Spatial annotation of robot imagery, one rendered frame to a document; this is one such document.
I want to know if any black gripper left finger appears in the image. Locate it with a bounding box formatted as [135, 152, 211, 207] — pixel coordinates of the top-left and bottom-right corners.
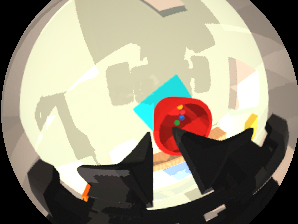
[76, 131, 154, 208]

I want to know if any yellow flat block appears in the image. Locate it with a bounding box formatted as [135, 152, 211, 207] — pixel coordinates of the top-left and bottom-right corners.
[243, 113, 258, 139]

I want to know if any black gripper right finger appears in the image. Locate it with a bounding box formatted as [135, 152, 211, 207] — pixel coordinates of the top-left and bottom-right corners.
[172, 127, 254, 194]

